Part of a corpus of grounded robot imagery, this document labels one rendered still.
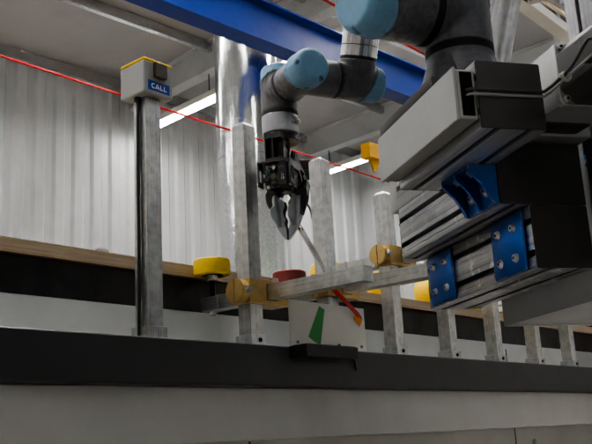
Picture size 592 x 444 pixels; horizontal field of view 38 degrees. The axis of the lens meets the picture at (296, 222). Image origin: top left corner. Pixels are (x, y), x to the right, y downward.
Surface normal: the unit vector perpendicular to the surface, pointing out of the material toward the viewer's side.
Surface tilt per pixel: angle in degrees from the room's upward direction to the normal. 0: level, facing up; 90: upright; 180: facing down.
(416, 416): 90
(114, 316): 90
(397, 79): 90
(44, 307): 90
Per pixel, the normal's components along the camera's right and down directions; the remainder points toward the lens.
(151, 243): 0.76, -0.20
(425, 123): -0.96, -0.01
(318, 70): 0.43, -0.25
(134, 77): -0.65, -0.15
